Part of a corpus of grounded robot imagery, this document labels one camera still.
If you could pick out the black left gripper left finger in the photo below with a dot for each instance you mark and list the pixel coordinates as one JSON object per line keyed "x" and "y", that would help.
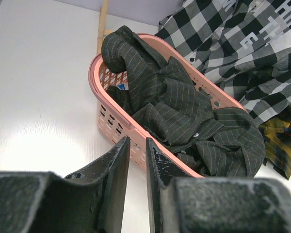
{"x": 89, "y": 200}

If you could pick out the pink plastic laundry basket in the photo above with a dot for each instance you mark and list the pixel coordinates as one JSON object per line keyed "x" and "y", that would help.
{"x": 114, "y": 123}

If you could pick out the wooden clothes rack frame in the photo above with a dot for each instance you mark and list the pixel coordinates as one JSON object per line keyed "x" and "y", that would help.
{"x": 102, "y": 31}

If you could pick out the black white checked shirt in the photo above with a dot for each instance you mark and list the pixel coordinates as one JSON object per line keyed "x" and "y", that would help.
{"x": 242, "y": 46}

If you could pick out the yellow green plaid shirt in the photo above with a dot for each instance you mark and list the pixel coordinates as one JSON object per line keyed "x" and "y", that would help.
{"x": 277, "y": 138}

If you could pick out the dark green striped shirt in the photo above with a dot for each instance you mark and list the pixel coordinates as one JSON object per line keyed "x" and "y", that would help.
{"x": 162, "y": 98}

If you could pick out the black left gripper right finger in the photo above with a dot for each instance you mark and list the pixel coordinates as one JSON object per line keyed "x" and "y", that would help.
{"x": 179, "y": 203}

